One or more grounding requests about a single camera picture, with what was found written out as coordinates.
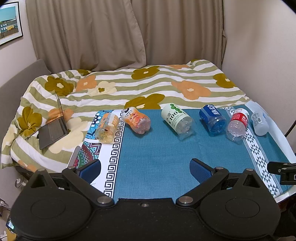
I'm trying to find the orange label cut bottle cup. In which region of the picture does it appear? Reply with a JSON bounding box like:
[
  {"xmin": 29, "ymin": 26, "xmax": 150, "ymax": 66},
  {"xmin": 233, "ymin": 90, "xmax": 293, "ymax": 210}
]
[{"xmin": 122, "ymin": 107, "xmax": 151, "ymax": 135}]

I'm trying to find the clear orange striped bottle cup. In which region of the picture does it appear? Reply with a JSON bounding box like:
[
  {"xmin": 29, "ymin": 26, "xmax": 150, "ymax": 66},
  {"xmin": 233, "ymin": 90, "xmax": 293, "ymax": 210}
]
[{"xmin": 95, "ymin": 113, "xmax": 119, "ymax": 144}]

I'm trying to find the white label frosted bottle cup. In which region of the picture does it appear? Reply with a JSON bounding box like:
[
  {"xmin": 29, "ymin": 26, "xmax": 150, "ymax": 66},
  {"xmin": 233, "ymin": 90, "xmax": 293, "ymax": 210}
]
[{"xmin": 251, "ymin": 110, "xmax": 269, "ymax": 136}]

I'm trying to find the red label clear bottle cup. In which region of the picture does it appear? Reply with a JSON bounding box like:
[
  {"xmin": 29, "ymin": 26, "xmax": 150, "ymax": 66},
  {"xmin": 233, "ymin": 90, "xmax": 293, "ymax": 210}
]
[{"xmin": 226, "ymin": 108, "xmax": 249, "ymax": 142}]

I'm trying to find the blue label bottle cup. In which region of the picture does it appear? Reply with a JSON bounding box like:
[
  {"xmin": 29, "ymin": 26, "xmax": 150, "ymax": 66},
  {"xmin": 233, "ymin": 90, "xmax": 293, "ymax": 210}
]
[{"xmin": 199, "ymin": 104, "xmax": 227, "ymax": 135}]

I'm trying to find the white green label bottle cup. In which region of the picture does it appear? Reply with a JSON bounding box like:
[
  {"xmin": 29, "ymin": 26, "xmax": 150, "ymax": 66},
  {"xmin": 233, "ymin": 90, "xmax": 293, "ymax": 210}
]
[{"xmin": 161, "ymin": 103, "xmax": 195, "ymax": 138}]

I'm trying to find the grey open laptop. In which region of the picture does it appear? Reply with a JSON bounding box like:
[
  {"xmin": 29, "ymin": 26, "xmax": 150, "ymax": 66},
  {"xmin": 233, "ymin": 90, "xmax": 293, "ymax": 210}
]
[{"xmin": 37, "ymin": 94, "xmax": 69, "ymax": 150}]

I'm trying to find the teal patterned table cloth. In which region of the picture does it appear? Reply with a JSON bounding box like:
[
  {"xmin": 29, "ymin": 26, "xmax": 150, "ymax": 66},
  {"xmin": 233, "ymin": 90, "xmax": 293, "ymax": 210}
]
[{"xmin": 75, "ymin": 109, "xmax": 295, "ymax": 201}]

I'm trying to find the floral striped duvet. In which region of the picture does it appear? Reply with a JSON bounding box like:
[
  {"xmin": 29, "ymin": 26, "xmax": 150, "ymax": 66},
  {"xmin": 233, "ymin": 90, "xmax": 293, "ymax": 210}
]
[{"xmin": 1, "ymin": 59, "xmax": 249, "ymax": 172}]

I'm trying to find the grey bed headboard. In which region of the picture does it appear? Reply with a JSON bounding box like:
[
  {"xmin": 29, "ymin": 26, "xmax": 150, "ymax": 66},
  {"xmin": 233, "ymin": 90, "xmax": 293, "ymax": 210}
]
[{"xmin": 0, "ymin": 58, "xmax": 52, "ymax": 149}]

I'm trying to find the beige curtain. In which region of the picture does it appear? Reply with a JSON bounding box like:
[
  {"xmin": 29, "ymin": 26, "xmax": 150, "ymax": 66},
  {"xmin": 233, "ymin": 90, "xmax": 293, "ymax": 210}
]
[{"xmin": 26, "ymin": 1, "xmax": 226, "ymax": 73}]

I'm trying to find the framed landscape picture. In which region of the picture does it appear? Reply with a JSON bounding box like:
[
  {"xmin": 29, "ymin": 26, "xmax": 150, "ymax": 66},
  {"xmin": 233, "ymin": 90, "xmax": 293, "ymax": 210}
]
[{"xmin": 0, "ymin": 1, "xmax": 23, "ymax": 46}]

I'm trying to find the black cable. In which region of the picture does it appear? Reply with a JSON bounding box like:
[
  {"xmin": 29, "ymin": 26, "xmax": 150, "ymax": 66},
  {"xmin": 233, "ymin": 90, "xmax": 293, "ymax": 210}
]
[{"xmin": 284, "ymin": 119, "xmax": 296, "ymax": 138}]

